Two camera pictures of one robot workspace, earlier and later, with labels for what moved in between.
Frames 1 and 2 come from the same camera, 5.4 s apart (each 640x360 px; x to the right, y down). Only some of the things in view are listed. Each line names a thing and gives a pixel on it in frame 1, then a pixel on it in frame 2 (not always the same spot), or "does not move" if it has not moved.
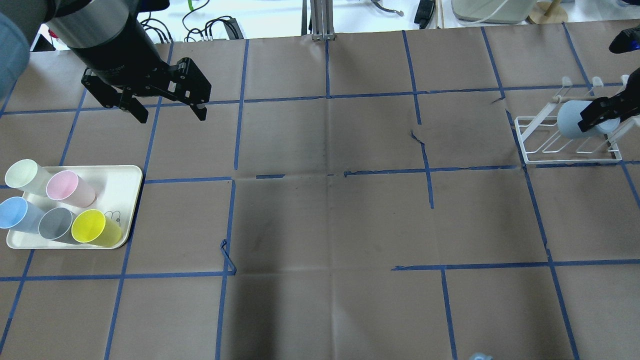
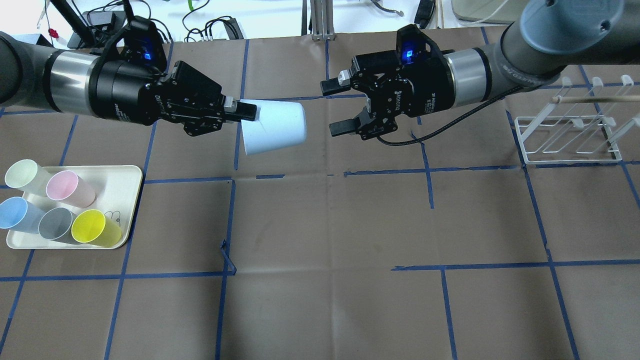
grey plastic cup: x=55 y=224 does not move
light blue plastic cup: x=569 y=115 -> x=279 y=124
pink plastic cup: x=65 y=186 does not move
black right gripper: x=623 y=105 -> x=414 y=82
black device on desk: x=424 y=12 does not move
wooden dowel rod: x=558 y=99 does not move
